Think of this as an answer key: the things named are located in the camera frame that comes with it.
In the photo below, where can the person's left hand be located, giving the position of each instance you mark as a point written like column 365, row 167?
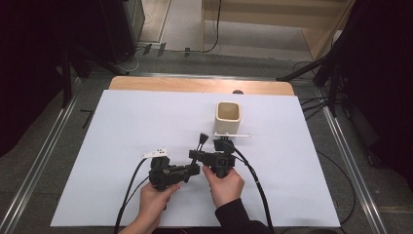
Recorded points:
column 156, row 203

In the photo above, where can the black makeup brush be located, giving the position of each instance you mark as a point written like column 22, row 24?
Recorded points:
column 203, row 139

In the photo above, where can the person's right hand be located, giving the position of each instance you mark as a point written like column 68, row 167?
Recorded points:
column 225, row 190

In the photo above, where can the wooden table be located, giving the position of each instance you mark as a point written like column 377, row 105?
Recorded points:
column 195, row 85

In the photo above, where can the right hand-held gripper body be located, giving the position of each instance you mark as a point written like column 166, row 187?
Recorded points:
column 222, row 161

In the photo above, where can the black metal stand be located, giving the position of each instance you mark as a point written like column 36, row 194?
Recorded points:
column 67, row 81

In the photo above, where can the metal floor rail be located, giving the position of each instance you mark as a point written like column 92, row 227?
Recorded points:
column 35, row 169
column 354, row 169

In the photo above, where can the black cabinet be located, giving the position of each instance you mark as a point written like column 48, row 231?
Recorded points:
column 123, row 29

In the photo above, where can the beige square cup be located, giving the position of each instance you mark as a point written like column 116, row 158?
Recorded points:
column 228, row 122

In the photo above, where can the black tripod stand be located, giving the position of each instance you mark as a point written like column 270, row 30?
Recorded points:
column 332, row 84

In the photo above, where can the dark curtain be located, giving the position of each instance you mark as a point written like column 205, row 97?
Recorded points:
column 29, row 65
column 383, row 81

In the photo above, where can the light wooden furniture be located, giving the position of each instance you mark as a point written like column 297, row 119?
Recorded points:
column 259, row 22

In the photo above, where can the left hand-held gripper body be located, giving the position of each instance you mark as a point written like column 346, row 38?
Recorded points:
column 160, row 174

